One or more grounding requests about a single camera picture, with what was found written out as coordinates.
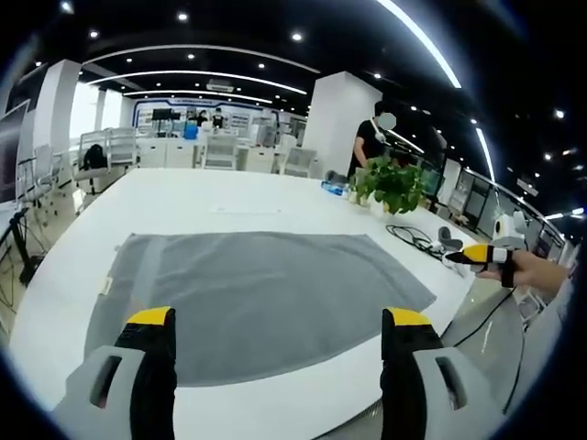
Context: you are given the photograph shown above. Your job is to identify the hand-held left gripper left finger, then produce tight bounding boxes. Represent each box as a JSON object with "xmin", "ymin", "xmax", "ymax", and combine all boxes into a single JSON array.
[{"xmin": 51, "ymin": 306, "xmax": 178, "ymax": 440}]

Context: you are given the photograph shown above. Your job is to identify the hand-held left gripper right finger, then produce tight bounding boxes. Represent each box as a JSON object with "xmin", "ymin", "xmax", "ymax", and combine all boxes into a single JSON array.
[{"xmin": 379, "ymin": 306, "xmax": 508, "ymax": 440}]

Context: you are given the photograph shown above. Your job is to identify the grey towel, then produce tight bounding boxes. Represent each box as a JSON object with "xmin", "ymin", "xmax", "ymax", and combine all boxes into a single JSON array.
[{"xmin": 83, "ymin": 231, "xmax": 437, "ymax": 387}]

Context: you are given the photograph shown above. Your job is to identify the person's right hand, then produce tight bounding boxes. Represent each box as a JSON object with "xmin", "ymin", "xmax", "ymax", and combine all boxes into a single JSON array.
[{"xmin": 476, "ymin": 249, "xmax": 570, "ymax": 288}]

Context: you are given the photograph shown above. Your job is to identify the grey headset device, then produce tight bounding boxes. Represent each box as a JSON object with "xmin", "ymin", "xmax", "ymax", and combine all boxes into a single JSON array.
[{"xmin": 437, "ymin": 225, "xmax": 464, "ymax": 248}]

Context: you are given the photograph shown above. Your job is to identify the green potted plant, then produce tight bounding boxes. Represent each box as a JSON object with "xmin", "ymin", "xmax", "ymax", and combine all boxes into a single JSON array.
[{"xmin": 355, "ymin": 155, "xmax": 430, "ymax": 215}]

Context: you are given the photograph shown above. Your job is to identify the blue plastic packet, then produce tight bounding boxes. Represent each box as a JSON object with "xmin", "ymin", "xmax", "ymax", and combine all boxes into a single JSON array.
[{"xmin": 320, "ymin": 180, "xmax": 355, "ymax": 196}]

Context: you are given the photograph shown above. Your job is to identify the black tripod stand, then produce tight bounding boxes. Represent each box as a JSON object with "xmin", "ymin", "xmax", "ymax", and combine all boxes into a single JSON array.
[{"xmin": 0, "ymin": 206, "xmax": 45, "ymax": 288}]

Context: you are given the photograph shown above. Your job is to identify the white pillar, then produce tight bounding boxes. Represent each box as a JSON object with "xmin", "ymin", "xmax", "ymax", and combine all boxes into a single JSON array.
[{"xmin": 306, "ymin": 71, "xmax": 384, "ymax": 178}]

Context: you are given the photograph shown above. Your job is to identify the white mesh office chair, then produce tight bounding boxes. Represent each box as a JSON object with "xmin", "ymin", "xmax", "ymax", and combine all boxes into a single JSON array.
[
  {"xmin": 282, "ymin": 146, "xmax": 318, "ymax": 178},
  {"xmin": 201, "ymin": 132, "xmax": 239, "ymax": 171},
  {"xmin": 22, "ymin": 144, "xmax": 61, "ymax": 203},
  {"xmin": 105, "ymin": 126, "xmax": 138, "ymax": 169}
]

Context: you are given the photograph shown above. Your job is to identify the white table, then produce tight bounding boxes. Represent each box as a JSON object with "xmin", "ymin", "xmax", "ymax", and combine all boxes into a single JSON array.
[{"xmin": 8, "ymin": 167, "xmax": 481, "ymax": 440}]

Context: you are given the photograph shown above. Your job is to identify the black backpack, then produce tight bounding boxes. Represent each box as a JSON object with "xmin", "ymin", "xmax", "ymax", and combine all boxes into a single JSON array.
[{"xmin": 82, "ymin": 143, "xmax": 107, "ymax": 173}]

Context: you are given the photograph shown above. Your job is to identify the black cable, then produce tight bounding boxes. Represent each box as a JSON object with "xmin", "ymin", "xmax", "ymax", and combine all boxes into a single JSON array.
[{"xmin": 384, "ymin": 223, "xmax": 444, "ymax": 253}]

